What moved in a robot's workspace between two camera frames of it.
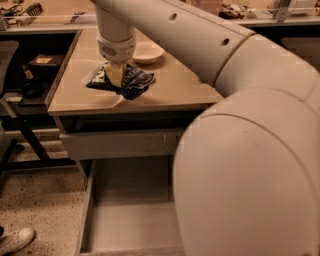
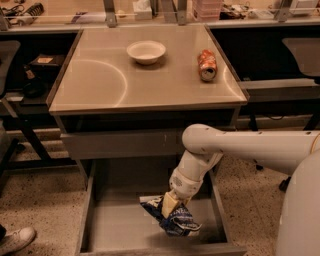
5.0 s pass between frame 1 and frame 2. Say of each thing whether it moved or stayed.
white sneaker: stayed
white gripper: moved
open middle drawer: stayed
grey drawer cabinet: stayed
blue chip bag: moved
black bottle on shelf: stayed
